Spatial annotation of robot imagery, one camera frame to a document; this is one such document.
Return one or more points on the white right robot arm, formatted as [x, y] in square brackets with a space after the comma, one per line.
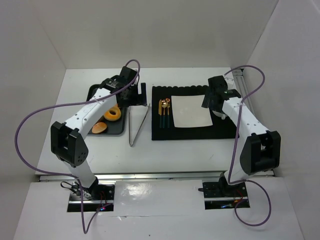
[257, 148]

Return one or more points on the white square plate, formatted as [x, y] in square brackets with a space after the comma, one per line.
[187, 112]

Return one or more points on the white two-handled bowl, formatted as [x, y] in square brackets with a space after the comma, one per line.
[220, 115]

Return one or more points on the black scalloped placemat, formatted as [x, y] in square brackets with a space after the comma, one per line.
[221, 129]

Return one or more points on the gold fork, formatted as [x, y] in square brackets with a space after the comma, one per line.
[168, 100]

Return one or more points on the aluminium rail front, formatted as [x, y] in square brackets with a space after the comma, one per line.
[151, 176]

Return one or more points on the gold knife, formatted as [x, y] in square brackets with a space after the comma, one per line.
[160, 112]

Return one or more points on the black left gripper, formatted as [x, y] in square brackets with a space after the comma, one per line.
[139, 98]

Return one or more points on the metal tongs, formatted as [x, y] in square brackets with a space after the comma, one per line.
[137, 116]

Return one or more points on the black serving tray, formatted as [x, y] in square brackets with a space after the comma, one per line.
[115, 121]

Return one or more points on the gold spoon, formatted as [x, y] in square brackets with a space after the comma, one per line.
[164, 105]

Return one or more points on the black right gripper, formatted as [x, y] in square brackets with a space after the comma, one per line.
[207, 102]

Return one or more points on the orange ring bagel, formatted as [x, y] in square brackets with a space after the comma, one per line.
[113, 114]

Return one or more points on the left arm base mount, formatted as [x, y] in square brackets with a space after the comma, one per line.
[101, 199]

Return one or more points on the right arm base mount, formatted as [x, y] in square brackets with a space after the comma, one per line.
[219, 195]

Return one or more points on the round orange bread roll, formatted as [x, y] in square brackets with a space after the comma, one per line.
[99, 127]

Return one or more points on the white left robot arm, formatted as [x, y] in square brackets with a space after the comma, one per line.
[67, 139]

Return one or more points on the aluminium rail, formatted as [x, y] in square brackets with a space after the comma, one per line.
[151, 176]
[241, 86]

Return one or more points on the aluminium rail right side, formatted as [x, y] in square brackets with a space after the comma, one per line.
[241, 86]

